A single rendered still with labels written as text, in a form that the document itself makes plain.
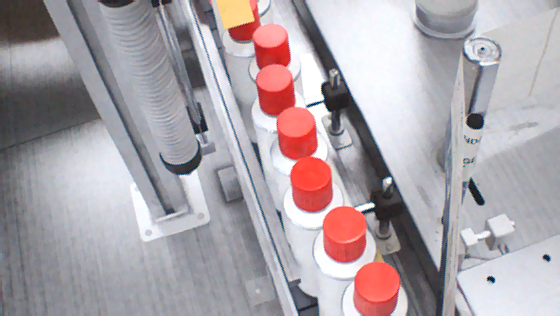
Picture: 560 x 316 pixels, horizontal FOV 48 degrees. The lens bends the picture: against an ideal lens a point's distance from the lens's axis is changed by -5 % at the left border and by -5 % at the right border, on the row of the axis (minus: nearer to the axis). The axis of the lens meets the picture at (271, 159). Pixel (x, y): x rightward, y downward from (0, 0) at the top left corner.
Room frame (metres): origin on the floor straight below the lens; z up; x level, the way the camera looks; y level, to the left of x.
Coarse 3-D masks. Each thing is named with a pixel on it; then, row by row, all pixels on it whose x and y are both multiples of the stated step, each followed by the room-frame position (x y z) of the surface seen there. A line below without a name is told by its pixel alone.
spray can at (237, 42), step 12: (252, 0) 0.48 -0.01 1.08; (252, 12) 0.46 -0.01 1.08; (252, 24) 0.46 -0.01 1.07; (264, 24) 0.49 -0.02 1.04; (228, 36) 0.47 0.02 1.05; (240, 36) 0.46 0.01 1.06; (252, 36) 0.46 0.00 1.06; (228, 48) 0.46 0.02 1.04; (240, 48) 0.46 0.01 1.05; (252, 48) 0.45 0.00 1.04; (228, 60) 0.46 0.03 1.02; (240, 60) 0.45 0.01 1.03; (228, 72) 0.47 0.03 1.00; (240, 72) 0.45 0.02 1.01; (240, 84) 0.45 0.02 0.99; (240, 96) 0.46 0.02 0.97; (252, 96) 0.45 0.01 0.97; (240, 108) 0.46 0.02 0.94; (252, 120) 0.45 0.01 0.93; (252, 132) 0.45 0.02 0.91
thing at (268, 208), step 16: (192, 0) 0.63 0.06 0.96; (208, 32) 0.57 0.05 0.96; (208, 48) 0.54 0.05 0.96; (224, 80) 0.49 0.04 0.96; (224, 96) 0.47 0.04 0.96; (240, 112) 0.44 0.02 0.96; (240, 128) 0.42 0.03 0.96; (240, 144) 0.40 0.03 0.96; (256, 160) 0.38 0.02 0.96; (256, 176) 0.36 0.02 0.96; (256, 192) 0.34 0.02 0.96; (272, 208) 0.32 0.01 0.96; (272, 224) 0.30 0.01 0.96; (288, 256) 0.26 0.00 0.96; (288, 272) 0.25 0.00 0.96
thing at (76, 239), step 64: (0, 0) 0.89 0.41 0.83; (0, 64) 0.73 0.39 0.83; (64, 64) 0.70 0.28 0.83; (192, 64) 0.65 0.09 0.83; (320, 64) 0.60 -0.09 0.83; (0, 128) 0.60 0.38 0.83; (64, 128) 0.58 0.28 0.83; (320, 128) 0.50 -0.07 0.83; (0, 192) 0.49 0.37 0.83; (64, 192) 0.47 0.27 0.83; (128, 192) 0.45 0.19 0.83; (0, 256) 0.39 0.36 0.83; (64, 256) 0.38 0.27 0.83; (128, 256) 0.36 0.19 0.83; (192, 256) 0.35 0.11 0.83; (256, 256) 0.33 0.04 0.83; (384, 256) 0.30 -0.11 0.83
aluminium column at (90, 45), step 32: (64, 0) 0.40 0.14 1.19; (96, 0) 0.41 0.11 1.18; (64, 32) 0.40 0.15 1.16; (96, 32) 0.40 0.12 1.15; (96, 64) 0.41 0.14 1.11; (96, 96) 0.40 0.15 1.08; (128, 96) 0.40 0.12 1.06; (128, 128) 0.41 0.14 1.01; (128, 160) 0.40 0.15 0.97; (160, 160) 0.41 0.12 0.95; (160, 192) 0.41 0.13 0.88
